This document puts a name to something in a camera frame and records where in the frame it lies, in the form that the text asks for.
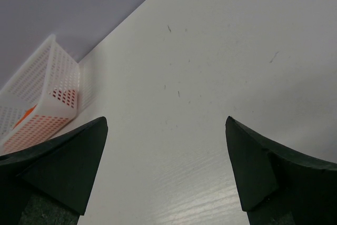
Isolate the white perforated plastic basket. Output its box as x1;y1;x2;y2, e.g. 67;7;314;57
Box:
1;35;80;155

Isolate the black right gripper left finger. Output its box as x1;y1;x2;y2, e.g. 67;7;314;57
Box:
1;116;108;224

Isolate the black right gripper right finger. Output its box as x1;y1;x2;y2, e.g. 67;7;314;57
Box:
225;116;336;224

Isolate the orange rolled t-shirt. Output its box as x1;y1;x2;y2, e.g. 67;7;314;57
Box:
13;105;37;131

